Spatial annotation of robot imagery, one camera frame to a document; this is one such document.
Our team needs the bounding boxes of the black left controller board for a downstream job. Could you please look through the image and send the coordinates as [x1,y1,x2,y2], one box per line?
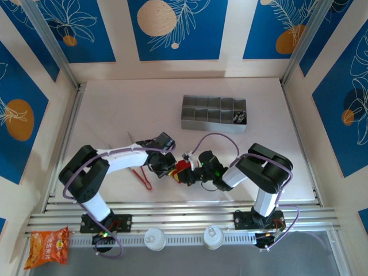
[91,229,116,254]

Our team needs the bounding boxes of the slotted white cable duct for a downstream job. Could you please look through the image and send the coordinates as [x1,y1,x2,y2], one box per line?
[68,232,257,248]

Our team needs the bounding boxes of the red-handled metal tongs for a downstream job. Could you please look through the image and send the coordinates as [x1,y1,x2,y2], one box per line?
[126,131,152,190]

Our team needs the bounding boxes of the black controller board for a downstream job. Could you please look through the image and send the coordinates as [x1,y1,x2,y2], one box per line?
[254,229,285,252]
[91,229,116,254]

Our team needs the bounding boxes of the black right controller board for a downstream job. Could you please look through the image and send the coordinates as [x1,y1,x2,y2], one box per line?
[254,229,285,252]

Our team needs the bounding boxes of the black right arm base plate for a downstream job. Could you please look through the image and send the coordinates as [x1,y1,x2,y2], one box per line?
[233,209,285,231]

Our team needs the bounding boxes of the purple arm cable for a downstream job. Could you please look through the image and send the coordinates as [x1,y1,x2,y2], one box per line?
[62,140,177,258]
[183,132,302,252]

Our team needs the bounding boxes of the right white round cap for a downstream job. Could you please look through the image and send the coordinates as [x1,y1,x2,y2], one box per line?
[203,226,225,250]

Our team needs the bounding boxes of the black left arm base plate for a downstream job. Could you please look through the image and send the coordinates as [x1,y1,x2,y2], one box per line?
[79,214,133,233]

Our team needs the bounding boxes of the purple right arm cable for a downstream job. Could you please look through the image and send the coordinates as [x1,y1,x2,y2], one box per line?
[183,132,302,252]

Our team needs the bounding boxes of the black camera cable loop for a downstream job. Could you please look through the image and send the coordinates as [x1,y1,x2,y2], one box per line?
[200,181,219,193]

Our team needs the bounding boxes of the red sock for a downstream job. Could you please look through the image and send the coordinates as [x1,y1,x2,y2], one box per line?
[174,159,191,181]

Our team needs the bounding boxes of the aluminium front rail frame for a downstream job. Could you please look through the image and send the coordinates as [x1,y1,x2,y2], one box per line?
[24,201,343,235]

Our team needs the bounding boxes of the aluminium corner post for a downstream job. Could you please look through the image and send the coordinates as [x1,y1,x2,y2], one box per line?
[281,0,336,87]
[21,0,81,89]

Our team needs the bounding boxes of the left white round cap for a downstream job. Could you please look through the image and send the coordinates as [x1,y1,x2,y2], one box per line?
[143,227,167,252]

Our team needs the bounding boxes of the orange snack bag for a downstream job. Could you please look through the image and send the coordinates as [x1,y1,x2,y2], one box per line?
[23,226,70,270]

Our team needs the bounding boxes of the grey divided organizer box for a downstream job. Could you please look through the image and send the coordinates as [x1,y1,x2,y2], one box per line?
[181,94,248,135]

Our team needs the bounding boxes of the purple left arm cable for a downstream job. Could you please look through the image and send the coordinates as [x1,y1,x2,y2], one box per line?
[62,140,177,258]

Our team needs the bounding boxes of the white round cap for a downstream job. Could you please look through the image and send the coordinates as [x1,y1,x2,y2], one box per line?
[143,227,167,252]
[203,226,225,250]

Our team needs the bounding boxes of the aluminium side rail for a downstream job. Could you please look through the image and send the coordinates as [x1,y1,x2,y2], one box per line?
[281,85,322,205]
[42,85,86,213]

